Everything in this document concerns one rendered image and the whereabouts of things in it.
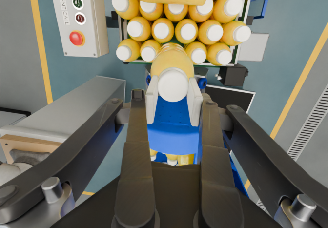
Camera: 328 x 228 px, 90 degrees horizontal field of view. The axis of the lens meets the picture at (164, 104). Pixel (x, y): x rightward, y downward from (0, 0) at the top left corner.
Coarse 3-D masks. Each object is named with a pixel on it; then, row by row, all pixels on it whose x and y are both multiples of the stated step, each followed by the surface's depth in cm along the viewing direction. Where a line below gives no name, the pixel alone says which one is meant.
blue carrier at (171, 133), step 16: (160, 96) 65; (160, 112) 52; (176, 112) 53; (160, 128) 44; (176, 128) 44; (192, 128) 44; (160, 144) 44; (176, 144) 43; (192, 144) 43; (160, 160) 80
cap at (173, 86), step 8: (168, 72) 20; (176, 72) 20; (160, 80) 20; (168, 80) 20; (176, 80) 20; (184, 80) 20; (160, 88) 20; (168, 88) 20; (176, 88) 20; (184, 88) 20; (168, 96) 21; (176, 96) 21; (184, 96) 21
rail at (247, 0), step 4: (248, 0) 50; (244, 4) 53; (248, 4) 51; (244, 8) 53; (248, 8) 51; (244, 12) 52; (244, 16) 52; (244, 20) 52; (240, 44) 56; (236, 48) 57; (236, 52) 57; (236, 56) 57; (232, 60) 60; (236, 60) 58
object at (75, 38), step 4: (72, 32) 44; (76, 32) 44; (72, 36) 45; (76, 36) 45; (80, 36) 45; (72, 40) 45; (76, 40) 45; (80, 40) 45; (76, 44) 46; (80, 44) 46
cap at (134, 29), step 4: (128, 24) 44; (132, 24) 44; (136, 24) 44; (140, 24) 44; (128, 28) 44; (132, 28) 44; (136, 28) 44; (140, 28) 44; (128, 32) 44; (132, 32) 44; (136, 32) 44; (140, 32) 44; (132, 36) 45; (136, 36) 45
